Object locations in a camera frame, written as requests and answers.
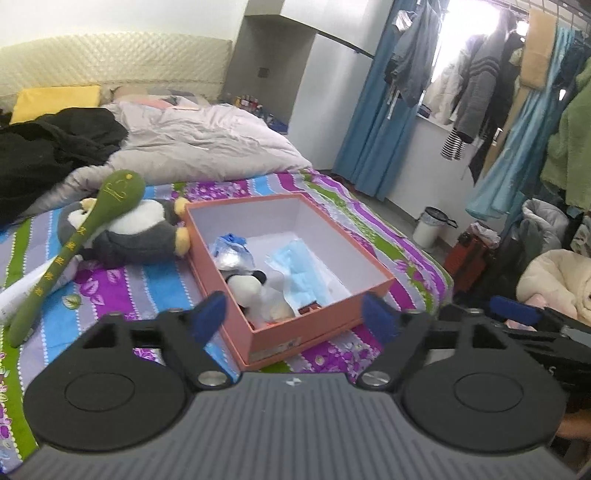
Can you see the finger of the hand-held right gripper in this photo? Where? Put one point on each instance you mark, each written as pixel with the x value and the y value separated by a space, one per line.
pixel 512 309

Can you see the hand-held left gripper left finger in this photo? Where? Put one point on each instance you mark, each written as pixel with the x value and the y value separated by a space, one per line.
pixel 210 318

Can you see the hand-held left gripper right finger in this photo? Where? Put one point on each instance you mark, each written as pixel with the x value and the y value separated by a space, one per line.
pixel 381 318

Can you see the small panda plush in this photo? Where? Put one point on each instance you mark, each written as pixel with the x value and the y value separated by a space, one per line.
pixel 247 286

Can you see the blue plastic bag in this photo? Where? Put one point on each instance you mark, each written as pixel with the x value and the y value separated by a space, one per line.
pixel 231 251

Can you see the orange cardboard box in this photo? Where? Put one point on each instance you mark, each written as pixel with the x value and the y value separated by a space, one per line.
pixel 300 341

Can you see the blue face mask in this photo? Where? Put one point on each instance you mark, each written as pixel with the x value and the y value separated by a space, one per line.
pixel 300 272

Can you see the person's right hand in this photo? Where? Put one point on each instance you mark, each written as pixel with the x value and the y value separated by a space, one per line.
pixel 575 424

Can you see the cream fleece blanket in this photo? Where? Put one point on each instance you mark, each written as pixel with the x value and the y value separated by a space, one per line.
pixel 558 281

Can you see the red suitcase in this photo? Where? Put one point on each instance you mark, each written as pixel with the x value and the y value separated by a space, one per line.
pixel 468 261

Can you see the striped floral bedsheet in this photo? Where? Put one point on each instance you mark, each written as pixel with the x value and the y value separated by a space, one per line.
pixel 138 286

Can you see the grey puffer jacket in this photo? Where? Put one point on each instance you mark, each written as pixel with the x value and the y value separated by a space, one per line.
pixel 540 230

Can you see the white trash bin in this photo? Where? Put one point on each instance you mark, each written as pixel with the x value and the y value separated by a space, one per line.
pixel 429 228

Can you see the grey white penguin plush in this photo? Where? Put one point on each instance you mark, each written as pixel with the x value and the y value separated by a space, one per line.
pixel 134 240

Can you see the teal hanging dress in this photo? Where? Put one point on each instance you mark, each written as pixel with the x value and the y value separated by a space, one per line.
pixel 521 152

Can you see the green plush massage stick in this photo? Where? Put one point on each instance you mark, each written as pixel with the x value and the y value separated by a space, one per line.
pixel 120 189

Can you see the black white striped garment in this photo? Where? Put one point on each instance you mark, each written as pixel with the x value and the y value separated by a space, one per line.
pixel 452 145

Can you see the pale grey duvet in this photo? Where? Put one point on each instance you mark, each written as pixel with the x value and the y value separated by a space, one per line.
pixel 207 143

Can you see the green fleece garment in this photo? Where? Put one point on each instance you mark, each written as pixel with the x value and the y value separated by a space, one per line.
pixel 570 143

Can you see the blue curtain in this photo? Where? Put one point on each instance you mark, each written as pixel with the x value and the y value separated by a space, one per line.
pixel 374 138

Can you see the white tube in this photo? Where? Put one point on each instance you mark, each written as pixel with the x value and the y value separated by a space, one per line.
pixel 23 295

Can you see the blue tray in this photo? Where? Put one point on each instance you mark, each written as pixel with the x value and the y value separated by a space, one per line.
pixel 277 125

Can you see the row of small bottles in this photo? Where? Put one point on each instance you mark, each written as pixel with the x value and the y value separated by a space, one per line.
pixel 249 102

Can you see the pink grey patterned pillow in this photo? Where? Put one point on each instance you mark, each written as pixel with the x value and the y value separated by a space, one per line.
pixel 152 98

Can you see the grey striped jacket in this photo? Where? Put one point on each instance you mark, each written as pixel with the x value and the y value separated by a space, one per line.
pixel 480 83

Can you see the black jacket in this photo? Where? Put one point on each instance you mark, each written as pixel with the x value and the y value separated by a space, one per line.
pixel 46 157

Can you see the hanging white garment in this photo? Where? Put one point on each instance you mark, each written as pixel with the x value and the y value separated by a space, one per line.
pixel 443 87

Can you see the tan hanging cloth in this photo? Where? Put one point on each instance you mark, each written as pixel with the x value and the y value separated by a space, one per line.
pixel 540 46

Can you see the yellow pillow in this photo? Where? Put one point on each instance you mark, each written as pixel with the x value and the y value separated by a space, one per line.
pixel 55 101

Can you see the hanging denim garment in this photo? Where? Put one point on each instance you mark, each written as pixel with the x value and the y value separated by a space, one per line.
pixel 415 50

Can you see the cream quilted headboard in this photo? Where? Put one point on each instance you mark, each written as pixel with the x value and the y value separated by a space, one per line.
pixel 115 60

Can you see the dark curtain rod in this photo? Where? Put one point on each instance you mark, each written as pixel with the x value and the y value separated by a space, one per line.
pixel 341 42

